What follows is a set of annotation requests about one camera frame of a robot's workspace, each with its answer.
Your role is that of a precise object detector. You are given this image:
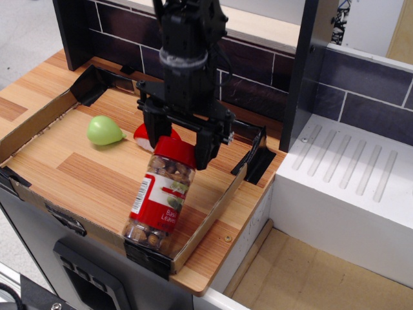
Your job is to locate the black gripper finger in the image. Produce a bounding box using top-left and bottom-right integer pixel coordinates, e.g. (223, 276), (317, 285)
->
(195, 128), (221, 171)
(143, 110), (172, 149)

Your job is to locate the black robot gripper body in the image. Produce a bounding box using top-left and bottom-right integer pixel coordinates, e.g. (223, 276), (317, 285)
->
(136, 48), (235, 144)

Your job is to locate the basil bottle with red lid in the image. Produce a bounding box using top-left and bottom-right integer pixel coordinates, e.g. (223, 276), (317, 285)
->
(123, 136), (196, 254)

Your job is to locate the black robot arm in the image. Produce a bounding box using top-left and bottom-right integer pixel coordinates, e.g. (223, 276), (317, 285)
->
(136, 1), (236, 171)

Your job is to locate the red and white toy piece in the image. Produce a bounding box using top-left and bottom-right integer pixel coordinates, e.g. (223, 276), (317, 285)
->
(134, 124), (183, 153)

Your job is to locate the green plastic pear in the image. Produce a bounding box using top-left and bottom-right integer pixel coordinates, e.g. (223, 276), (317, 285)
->
(86, 115), (126, 146)

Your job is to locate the light wooden shelf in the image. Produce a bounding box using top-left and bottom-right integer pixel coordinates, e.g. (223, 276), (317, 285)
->
(92, 1), (300, 55)

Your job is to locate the white sink drainboard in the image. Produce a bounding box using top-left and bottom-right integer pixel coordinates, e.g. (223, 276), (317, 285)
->
(270, 115), (412, 286)

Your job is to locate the dark grey vertical post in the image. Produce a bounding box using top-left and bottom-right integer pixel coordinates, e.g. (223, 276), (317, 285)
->
(279, 0), (338, 152)

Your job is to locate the black cable bundle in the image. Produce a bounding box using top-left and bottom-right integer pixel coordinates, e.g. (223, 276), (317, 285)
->
(330, 0), (350, 46)

